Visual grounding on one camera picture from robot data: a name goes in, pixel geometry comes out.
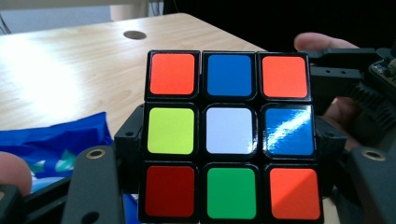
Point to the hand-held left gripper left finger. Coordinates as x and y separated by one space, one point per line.
129 146

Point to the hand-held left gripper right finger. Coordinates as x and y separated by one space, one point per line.
330 146

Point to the blue wet wipe packet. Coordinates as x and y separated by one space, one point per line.
62 140

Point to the multicoloured puzzle cube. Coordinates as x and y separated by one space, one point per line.
229 130

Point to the dark round table grommet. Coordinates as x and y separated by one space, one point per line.
134 34

